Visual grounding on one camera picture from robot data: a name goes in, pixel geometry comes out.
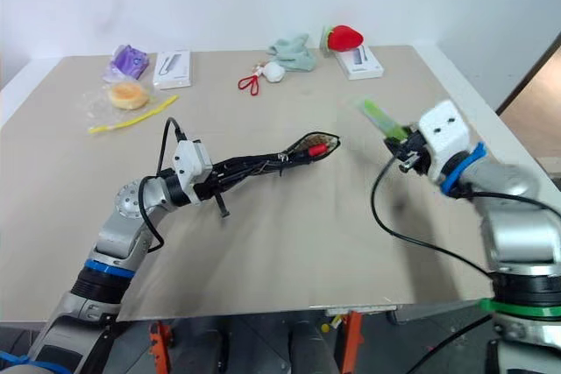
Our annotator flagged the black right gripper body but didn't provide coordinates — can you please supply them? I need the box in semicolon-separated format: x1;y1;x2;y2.
392;126;435;177

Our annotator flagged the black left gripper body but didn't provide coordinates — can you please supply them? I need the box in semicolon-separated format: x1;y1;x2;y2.
190;172;221;207

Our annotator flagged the green stick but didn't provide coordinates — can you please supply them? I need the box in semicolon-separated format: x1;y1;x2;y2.
348;95;412;142

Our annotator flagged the red marker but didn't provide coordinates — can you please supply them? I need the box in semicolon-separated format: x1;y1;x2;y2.
287;138;337;159

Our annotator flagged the black grid mesh pouch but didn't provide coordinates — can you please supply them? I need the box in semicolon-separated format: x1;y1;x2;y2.
209;131;344;194

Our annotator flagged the clear bag with yellow zip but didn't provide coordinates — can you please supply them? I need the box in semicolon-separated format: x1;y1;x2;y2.
77;79;180;135

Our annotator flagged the white box with device print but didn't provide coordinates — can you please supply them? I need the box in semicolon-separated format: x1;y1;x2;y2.
335;45;386;81

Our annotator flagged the red strawberry plush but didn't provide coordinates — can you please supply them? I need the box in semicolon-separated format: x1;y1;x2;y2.
320;25;366;53

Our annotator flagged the round bread bun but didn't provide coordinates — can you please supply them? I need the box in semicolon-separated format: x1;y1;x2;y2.
107;81;150;110

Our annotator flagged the teal cloth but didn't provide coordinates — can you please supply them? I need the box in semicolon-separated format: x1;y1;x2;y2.
266;33;317;73

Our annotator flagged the purple packet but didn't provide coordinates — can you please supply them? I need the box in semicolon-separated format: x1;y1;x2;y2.
103;44;150;82

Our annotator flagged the orange clamp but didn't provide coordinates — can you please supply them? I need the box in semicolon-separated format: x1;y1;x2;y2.
147;321;177;374
340;310;366;374

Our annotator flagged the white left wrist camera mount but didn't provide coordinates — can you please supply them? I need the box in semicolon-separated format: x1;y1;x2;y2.
172;138;213;187

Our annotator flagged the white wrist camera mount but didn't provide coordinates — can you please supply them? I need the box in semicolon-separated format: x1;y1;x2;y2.
172;138;213;187
416;100;477;183

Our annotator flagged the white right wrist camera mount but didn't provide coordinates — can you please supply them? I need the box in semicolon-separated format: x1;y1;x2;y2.
416;100;477;183

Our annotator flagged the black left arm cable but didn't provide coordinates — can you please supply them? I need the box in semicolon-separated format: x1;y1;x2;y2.
138;116;188;254

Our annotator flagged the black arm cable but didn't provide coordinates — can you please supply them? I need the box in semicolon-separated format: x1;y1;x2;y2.
370;155;494;281
138;116;188;254

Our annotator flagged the blue wrist cable tie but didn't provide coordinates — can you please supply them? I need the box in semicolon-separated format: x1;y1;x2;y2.
439;141;488;194

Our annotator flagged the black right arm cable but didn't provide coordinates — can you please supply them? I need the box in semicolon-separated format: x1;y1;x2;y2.
370;155;494;281

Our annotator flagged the white pompom with red cord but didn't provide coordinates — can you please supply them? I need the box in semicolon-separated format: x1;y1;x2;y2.
238;60;287;96

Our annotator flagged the white box with cable print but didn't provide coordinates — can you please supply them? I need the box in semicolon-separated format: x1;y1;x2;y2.
153;50;195;90

